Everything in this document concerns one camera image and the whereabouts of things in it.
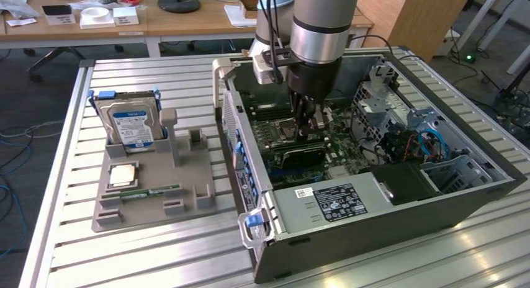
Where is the black chair base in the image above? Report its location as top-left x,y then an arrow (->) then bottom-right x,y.
27,45 -> 126,81

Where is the silver CPU chip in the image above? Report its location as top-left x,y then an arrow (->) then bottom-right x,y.
108,163 -> 139,187

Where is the green motherboard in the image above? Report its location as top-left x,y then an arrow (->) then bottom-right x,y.
247,92 -> 374,189

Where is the white floor cable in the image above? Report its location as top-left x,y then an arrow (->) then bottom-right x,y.
0,120 -> 63,138

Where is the wooden cabinet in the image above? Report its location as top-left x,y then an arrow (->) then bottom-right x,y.
355,0 -> 475,62

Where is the wooden desk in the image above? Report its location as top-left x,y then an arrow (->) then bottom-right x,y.
0,0 -> 150,58
147,0 -> 374,58

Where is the blue wire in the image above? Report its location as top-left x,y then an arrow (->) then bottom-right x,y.
415,129 -> 450,160

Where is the grey parts rack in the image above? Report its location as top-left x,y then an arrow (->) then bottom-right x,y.
91,109 -> 219,233

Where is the white paper stack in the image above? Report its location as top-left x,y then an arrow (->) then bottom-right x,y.
223,4 -> 259,28

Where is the CPU socket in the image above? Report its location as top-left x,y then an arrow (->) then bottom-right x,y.
278,119 -> 299,138

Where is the clear plastic bag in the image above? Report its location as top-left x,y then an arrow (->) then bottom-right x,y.
0,0 -> 40,19

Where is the blue floor cable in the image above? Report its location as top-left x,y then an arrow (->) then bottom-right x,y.
0,138 -> 32,258

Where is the flat white box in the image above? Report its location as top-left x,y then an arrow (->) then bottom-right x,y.
79,14 -> 116,30

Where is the metal disk bay cage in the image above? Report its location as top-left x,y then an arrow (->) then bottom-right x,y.
351,79 -> 415,140

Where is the white tape roll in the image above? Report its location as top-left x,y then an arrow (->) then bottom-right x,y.
82,7 -> 108,19

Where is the hard disk in blue caddy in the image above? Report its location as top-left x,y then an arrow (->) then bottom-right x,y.
88,88 -> 163,152

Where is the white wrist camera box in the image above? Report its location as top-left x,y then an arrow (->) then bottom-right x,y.
252,53 -> 287,84

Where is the white cube box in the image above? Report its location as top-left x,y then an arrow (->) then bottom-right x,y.
112,7 -> 140,27

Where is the black graphics card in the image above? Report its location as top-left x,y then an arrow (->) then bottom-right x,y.
271,142 -> 327,171

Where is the black cable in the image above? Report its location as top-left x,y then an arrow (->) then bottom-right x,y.
350,34 -> 415,59

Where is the green RAM stick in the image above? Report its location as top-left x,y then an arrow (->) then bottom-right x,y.
102,184 -> 182,198

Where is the RAM stick with label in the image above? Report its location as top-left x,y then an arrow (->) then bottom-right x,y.
271,140 -> 329,152

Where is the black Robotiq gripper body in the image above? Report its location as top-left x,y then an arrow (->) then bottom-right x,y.
287,60 -> 343,99

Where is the white box with black top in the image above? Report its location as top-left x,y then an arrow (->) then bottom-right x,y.
40,4 -> 76,25

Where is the black round lamp base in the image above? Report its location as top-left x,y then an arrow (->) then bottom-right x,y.
156,0 -> 202,13

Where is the grey power supply unit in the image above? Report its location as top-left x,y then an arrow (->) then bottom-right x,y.
271,171 -> 393,235

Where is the open dark grey PC case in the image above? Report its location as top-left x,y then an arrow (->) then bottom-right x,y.
212,50 -> 530,284

